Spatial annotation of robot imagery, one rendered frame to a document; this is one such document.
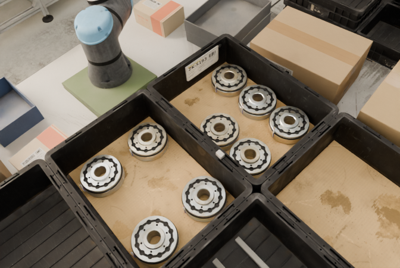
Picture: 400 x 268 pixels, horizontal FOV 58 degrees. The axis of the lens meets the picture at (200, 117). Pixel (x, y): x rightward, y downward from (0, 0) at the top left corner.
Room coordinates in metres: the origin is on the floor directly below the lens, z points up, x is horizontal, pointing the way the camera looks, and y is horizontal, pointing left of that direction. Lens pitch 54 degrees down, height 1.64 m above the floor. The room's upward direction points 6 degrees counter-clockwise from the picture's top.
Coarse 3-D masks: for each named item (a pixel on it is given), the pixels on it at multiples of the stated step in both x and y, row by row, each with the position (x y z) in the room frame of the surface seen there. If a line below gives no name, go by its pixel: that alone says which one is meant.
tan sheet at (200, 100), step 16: (208, 80) 0.73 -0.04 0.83; (192, 96) 0.67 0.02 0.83; (208, 96) 0.66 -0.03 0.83; (192, 112) 0.61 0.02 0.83; (208, 112) 0.61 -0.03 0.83; (224, 112) 0.60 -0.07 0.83; (240, 128) 0.54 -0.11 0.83; (256, 128) 0.54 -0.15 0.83; (272, 144) 0.48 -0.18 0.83; (288, 144) 0.48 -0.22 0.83; (272, 160) 0.44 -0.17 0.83
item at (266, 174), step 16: (208, 48) 0.76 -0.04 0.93; (272, 64) 0.67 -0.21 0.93; (160, 80) 0.65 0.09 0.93; (160, 96) 0.60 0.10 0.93; (320, 96) 0.55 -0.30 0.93; (176, 112) 0.54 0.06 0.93; (336, 112) 0.50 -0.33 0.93; (192, 128) 0.49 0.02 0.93; (320, 128) 0.45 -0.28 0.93; (208, 144) 0.44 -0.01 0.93; (304, 144) 0.42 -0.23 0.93
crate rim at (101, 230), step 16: (112, 112) 0.56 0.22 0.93; (64, 144) 0.48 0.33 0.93; (48, 160) 0.44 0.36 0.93; (224, 160) 0.39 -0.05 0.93; (64, 176) 0.39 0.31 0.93; (240, 176) 0.35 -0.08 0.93; (80, 208) 0.31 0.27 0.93; (224, 208) 0.28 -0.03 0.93; (96, 224) 0.28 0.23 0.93; (208, 224) 0.25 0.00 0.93; (112, 240) 0.24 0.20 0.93; (192, 240) 0.23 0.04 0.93
